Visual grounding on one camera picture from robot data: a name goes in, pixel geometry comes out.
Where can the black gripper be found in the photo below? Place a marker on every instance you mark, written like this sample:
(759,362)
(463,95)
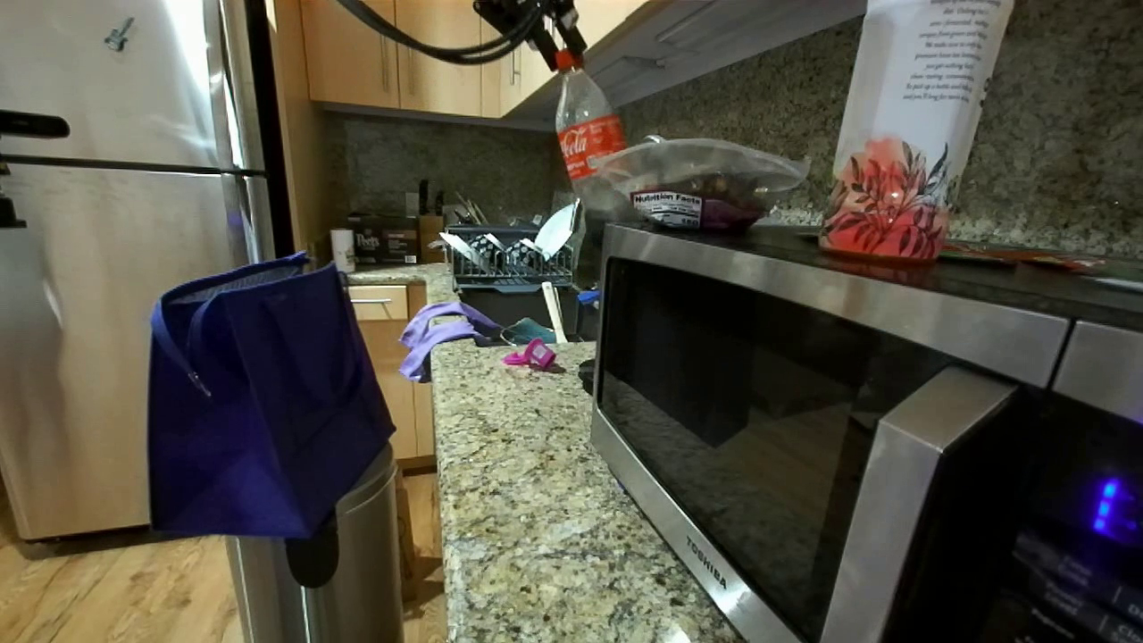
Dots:
(524,11)

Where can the coca cola bottle red label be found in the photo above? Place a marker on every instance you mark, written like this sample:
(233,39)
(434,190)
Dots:
(589,128)

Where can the stainless steel microwave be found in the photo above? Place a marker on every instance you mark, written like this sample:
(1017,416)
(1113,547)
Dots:
(773,440)

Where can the dish rack with dishes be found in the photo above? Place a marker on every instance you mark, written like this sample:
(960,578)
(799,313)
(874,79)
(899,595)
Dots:
(501,254)

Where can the white cup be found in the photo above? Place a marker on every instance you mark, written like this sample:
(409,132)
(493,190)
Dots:
(344,247)

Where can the purple cloth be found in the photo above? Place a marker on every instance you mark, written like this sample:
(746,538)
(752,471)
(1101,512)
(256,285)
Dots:
(434,327)

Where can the small pink item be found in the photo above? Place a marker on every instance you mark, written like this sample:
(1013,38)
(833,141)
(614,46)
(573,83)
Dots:
(532,354)

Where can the white pouch with red fruit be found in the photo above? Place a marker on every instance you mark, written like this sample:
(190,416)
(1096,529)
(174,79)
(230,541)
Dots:
(911,120)

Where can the wooden cabinet drawer front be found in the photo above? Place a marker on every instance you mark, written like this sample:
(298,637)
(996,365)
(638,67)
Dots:
(387,358)

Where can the dark blue cloth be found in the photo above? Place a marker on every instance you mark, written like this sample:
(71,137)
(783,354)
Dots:
(261,404)

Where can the stainless steel fridge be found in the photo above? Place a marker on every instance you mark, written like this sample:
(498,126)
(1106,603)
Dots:
(93,296)

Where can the stainless steel trash can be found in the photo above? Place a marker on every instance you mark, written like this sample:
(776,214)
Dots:
(358,571)

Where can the grey wall cabinet underside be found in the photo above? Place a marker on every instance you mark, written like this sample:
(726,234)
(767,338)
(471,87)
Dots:
(714,38)

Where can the wooden wall cabinets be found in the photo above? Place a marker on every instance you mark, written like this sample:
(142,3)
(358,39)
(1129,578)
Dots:
(393,54)

